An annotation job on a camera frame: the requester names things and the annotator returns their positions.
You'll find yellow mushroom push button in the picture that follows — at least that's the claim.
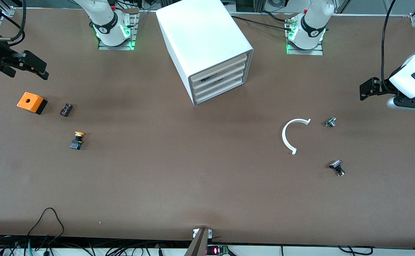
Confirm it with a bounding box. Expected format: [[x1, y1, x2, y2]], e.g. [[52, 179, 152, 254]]
[[69, 131, 86, 151]]

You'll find red LED display module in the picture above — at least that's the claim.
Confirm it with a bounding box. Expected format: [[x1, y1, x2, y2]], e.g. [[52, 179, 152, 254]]
[[206, 245, 229, 256]]

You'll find orange button enclosure box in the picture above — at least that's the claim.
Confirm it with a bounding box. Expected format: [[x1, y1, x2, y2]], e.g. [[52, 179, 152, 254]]
[[17, 92, 48, 115]]

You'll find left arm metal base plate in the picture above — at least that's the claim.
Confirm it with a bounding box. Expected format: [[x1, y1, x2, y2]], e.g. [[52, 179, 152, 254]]
[[286, 14, 324, 56]]

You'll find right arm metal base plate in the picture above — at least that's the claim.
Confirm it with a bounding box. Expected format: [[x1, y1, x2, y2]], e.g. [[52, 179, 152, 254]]
[[97, 9, 138, 51]]

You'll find white C-shaped plastic ring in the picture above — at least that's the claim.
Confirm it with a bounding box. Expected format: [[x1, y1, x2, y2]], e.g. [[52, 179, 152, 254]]
[[282, 118, 312, 156]]

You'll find black power cable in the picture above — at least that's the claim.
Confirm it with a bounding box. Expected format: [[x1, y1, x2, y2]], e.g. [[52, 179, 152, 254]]
[[232, 15, 292, 31], [260, 10, 294, 23]]

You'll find thin black looped cable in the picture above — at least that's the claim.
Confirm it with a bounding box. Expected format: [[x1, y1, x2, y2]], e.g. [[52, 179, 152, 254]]
[[27, 208, 65, 247]]

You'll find black cable under table edge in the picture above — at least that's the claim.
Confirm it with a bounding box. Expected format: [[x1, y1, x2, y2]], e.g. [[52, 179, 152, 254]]
[[337, 245, 375, 256]]

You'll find white mount bracket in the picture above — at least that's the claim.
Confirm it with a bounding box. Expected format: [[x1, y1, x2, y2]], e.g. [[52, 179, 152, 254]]
[[192, 229, 214, 239]]

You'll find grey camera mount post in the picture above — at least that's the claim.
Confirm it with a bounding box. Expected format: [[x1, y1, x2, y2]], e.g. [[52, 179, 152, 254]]
[[184, 228, 210, 256]]

